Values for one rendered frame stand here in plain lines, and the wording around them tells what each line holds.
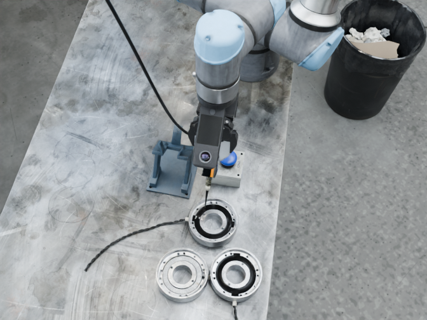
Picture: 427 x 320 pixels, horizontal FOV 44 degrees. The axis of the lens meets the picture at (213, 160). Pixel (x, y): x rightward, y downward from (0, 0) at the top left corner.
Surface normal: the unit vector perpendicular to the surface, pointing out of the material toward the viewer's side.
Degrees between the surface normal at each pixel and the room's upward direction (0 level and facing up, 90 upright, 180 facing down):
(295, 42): 74
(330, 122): 0
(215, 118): 32
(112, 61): 0
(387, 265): 0
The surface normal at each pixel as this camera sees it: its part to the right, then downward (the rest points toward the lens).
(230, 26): 0.02, -0.52
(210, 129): -0.04, 0.00
